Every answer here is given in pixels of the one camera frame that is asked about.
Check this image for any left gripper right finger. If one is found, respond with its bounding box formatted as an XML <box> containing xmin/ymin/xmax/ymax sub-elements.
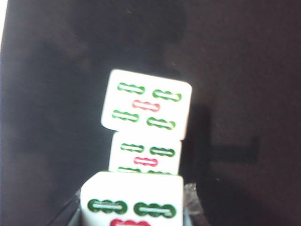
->
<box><xmin>182</xmin><ymin>182</ymin><xmax>203</xmax><ymax>226</ymax></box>

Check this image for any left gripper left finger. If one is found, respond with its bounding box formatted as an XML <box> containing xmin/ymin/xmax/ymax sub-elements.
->
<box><xmin>68</xmin><ymin>194</ymin><xmax>83</xmax><ymax>226</ymax></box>

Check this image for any white green-backed mahjong tile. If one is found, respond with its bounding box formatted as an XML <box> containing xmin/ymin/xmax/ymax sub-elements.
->
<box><xmin>101</xmin><ymin>68</ymin><xmax>193</xmax><ymax>142</ymax></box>
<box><xmin>108</xmin><ymin>131</ymin><xmax>184</xmax><ymax>176</ymax></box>
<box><xmin>79</xmin><ymin>171</ymin><xmax>185</xmax><ymax>226</ymax></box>

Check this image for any black fabric mat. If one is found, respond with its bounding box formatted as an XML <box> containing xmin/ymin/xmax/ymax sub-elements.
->
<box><xmin>1</xmin><ymin>0</ymin><xmax>301</xmax><ymax>226</ymax></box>

